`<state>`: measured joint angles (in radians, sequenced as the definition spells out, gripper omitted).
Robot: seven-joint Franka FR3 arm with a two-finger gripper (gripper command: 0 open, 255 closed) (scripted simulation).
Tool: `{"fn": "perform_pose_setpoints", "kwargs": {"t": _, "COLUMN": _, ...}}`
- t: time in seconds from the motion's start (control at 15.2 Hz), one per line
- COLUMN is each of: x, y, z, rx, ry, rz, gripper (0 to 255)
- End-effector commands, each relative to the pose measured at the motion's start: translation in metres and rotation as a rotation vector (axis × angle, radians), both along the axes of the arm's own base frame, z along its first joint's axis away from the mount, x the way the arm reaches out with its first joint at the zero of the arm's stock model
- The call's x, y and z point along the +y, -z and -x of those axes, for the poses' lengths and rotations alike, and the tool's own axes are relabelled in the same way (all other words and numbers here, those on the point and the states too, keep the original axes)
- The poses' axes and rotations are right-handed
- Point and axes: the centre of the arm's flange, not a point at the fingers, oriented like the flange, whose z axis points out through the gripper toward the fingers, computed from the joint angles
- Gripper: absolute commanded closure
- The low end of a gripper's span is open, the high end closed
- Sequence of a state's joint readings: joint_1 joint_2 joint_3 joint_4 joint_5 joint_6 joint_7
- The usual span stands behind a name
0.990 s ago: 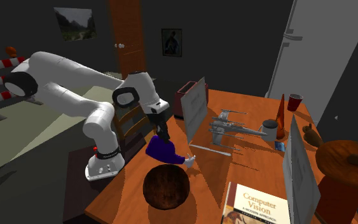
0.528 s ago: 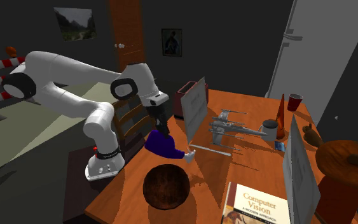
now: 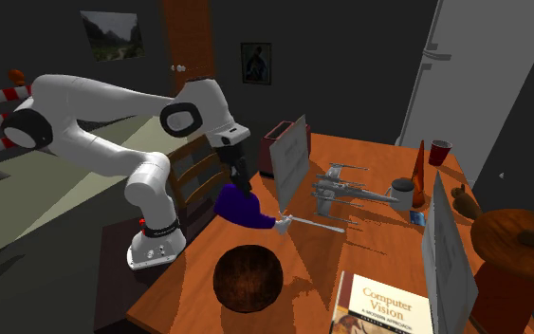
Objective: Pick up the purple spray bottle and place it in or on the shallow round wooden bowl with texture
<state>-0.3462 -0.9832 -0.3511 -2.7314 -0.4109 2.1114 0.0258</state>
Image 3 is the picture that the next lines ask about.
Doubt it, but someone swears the red cup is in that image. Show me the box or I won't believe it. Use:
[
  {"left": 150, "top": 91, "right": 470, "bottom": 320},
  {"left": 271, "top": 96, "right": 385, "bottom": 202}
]
[{"left": 427, "top": 139, "right": 454, "bottom": 168}]

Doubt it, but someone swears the dark red box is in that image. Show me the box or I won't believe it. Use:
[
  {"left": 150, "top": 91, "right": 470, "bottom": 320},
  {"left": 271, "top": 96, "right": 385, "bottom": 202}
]
[{"left": 257, "top": 120, "right": 313, "bottom": 179}]

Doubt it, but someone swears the grey refrigerator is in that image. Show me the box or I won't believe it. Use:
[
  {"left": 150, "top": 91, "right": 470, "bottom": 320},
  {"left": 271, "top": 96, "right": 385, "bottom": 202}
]
[{"left": 394, "top": 0, "right": 534, "bottom": 187}]

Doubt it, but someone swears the brown figure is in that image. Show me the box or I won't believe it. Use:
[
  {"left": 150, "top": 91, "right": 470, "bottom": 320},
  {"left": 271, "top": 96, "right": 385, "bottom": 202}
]
[{"left": 450, "top": 183, "right": 485, "bottom": 221}]

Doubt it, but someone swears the landscape wall picture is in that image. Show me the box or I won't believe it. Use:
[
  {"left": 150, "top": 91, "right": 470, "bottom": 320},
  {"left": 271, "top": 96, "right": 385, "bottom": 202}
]
[{"left": 79, "top": 9, "right": 147, "bottom": 64}]

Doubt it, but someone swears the computer vision book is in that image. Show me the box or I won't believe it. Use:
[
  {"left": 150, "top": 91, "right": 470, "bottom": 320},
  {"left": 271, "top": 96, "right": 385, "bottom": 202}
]
[{"left": 329, "top": 269, "right": 436, "bottom": 334}]

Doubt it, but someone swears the grey mug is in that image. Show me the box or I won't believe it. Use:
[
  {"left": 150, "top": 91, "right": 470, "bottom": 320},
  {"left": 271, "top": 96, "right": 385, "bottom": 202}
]
[{"left": 384, "top": 176, "right": 417, "bottom": 213}]

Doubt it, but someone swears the round wooden stool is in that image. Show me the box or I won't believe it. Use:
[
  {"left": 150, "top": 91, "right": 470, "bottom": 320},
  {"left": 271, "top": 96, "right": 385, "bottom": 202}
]
[{"left": 470, "top": 208, "right": 534, "bottom": 334}]

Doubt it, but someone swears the large grey upright panel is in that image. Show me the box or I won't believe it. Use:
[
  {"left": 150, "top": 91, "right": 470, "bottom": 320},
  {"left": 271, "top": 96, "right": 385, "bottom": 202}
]
[{"left": 420, "top": 170, "right": 480, "bottom": 334}]

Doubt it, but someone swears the orange wooden table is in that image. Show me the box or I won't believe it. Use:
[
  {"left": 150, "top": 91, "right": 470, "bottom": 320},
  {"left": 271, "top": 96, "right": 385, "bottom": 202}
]
[{"left": 125, "top": 132, "right": 534, "bottom": 334}]

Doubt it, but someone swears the small blue object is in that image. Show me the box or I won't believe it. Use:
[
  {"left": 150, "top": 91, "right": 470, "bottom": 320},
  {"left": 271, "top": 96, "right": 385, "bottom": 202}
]
[{"left": 408, "top": 210, "right": 428, "bottom": 228}]

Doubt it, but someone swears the purple sleeved hand with wand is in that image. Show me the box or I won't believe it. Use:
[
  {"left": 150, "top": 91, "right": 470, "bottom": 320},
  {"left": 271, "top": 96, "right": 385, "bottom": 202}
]
[{"left": 212, "top": 182, "right": 347, "bottom": 235}]

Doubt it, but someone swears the orange door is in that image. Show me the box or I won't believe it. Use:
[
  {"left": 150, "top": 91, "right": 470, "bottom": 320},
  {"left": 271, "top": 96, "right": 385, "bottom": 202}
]
[{"left": 161, "top": 0, "right": 217, "bottom": 97}]

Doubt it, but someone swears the dark portrait wall picture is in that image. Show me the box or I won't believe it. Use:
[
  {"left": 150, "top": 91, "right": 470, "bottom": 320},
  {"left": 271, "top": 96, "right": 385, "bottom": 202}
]
[{"left": 240, "top": 42, "right": 273, "bottom": 86}]

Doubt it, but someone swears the orange cone vase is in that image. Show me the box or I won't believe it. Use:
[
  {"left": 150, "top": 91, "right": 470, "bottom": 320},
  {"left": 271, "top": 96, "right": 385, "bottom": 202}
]
[{"left": 410, "top": 139, "right": 428, "bottom": 210}]

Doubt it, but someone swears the dark robot stand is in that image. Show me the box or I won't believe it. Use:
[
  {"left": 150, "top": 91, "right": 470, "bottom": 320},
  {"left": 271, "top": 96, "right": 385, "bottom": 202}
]
[{"left": 93, "top": 216, "right": 189, "bottom": 333}]

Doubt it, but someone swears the grey toy spaceship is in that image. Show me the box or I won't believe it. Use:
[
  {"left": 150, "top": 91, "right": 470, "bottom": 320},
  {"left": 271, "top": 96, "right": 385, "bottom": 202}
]
[{"left": 311, "top": 161, "right": 402, "bottom": 226}]

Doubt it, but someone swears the wooden chair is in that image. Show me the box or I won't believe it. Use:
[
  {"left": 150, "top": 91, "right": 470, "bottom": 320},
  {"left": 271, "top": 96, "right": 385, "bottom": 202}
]
[{"left": 166, "top": 134, "right": 231, "bottom": 243}]

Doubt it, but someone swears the small grey upright panel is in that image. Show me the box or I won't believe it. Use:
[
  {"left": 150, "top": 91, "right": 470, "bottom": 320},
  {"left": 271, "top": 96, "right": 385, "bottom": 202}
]
[{"left": 268, "top": 114, "right": 312, "bottom": 215}]

